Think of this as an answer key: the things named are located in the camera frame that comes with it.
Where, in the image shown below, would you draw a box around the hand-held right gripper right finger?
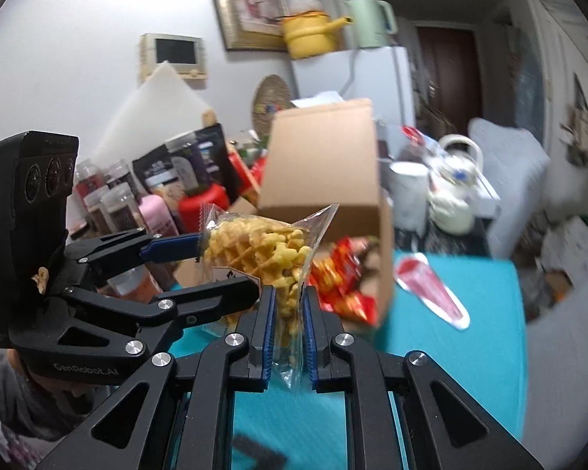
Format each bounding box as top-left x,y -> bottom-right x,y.
303,285 -> 544,470

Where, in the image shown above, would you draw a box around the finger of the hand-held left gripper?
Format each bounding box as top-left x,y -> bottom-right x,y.
61,275 -> 264,356
59,228 -> 205,282

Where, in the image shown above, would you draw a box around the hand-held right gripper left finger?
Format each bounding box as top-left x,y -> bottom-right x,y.
34,285 -> 276,470

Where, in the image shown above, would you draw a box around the red yellow snack packet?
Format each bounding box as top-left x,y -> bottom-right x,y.
310,262 -> 379,325

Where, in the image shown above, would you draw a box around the clear waffle snack packet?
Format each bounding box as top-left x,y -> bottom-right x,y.
198,202 -> 339,395

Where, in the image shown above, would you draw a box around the brown cardboard box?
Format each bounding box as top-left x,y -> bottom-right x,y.
176,99 -> 397,326

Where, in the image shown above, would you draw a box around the person's left forearm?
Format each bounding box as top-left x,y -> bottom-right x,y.
0,347 -> 123,446

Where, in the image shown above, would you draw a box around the pink bottle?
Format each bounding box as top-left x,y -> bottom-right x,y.
138,195 -> 180,238

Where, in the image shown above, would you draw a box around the red plastic bottle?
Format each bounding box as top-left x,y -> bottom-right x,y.
178,185 -> 231,233

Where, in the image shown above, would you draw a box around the clear jar red contents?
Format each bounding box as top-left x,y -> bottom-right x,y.
73,159 -> 109,206

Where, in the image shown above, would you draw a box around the red candy packet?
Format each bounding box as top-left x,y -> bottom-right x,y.
330,237 -> 368,275

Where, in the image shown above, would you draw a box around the black stand-up pouch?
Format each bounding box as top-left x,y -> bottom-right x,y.
132,123 -> 236,206

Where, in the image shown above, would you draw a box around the red foil bag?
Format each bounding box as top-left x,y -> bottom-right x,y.
249,157 -> 270,189

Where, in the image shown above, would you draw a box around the red white flat wrapper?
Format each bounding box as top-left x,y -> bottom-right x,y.
394,253 -> 471,330

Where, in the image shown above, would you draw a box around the white foam board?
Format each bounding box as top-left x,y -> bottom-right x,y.
91,61 -> 216,157

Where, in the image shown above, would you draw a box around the white mug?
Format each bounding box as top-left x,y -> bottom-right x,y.
388,161 -> 431,231

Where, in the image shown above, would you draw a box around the round woven mat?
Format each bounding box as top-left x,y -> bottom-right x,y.
251,74 -> 297,135

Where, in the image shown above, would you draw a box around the white cartoon teapot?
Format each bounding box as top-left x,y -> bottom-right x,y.
428,134 -> 486,235

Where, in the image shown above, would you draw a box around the white green paper sheet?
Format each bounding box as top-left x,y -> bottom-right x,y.
290,90 -> 346,108

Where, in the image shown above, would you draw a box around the clear bag red contents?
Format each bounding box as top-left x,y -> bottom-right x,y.
402,126 -> 439,162

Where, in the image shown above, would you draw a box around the white flat box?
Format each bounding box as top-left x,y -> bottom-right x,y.
470,176 -> 501,219

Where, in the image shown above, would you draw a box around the yellow cooking pot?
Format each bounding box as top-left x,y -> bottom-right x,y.
280,10 -> 354,60

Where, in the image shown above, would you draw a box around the gold framed picture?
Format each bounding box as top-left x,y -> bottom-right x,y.
206,0 -> 287,52

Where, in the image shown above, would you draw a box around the white fridge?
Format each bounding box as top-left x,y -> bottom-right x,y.
291,46 -> 416,128

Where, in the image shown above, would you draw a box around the grey covered chair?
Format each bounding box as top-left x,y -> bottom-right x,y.
468,117 -> 552,260

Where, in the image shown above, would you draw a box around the clear plastic bag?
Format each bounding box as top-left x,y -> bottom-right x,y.
287,0 -> 324,15

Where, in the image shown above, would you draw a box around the brown door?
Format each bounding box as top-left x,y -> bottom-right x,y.
416,24 -> 483,130

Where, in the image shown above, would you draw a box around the green electric kettle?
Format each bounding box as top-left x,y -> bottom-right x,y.
345,0 -> 397,50

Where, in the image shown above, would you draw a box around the blue transparent raincoat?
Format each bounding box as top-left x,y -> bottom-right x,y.
512,29 -> 544,128

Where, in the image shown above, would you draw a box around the beige wall intercom panel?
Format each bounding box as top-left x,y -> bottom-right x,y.
138,33 -> 209,84

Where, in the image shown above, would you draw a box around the black power cable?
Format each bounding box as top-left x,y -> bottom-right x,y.
340,49 -> 361,96

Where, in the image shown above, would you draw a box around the cream tote bag dark straps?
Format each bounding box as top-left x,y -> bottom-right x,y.
566,73 -> 588,165

